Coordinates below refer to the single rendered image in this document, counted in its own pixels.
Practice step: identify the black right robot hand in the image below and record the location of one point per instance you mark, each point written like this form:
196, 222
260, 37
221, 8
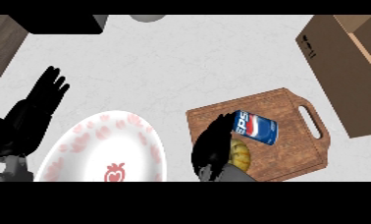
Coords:
215, 149

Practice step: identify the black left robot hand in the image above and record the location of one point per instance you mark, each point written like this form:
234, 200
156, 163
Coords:
35, 110

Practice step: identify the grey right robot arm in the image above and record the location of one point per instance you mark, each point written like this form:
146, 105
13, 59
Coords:
229, 174

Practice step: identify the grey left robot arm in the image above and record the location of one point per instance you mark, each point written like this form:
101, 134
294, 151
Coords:
15, 169

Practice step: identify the yellow squash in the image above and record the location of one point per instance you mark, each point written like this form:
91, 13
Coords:
240, 154

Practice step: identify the brown wooden cutting board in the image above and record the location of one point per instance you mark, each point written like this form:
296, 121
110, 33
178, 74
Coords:
284, 129

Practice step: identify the brown cardboard box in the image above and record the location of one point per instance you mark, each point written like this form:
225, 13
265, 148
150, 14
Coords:
340, 70

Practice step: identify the blue soda can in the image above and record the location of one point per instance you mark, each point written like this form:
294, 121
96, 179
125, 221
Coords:
255, 127

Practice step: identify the white plate with pink print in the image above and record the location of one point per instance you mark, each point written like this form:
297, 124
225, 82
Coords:
103, 149

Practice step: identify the dark brown wooden panel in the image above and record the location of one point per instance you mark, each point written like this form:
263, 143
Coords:
9, 41

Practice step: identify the black appliance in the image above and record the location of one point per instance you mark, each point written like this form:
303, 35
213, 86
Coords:
60, 23

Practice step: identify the grey round object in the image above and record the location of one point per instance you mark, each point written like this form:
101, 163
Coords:
147, 17

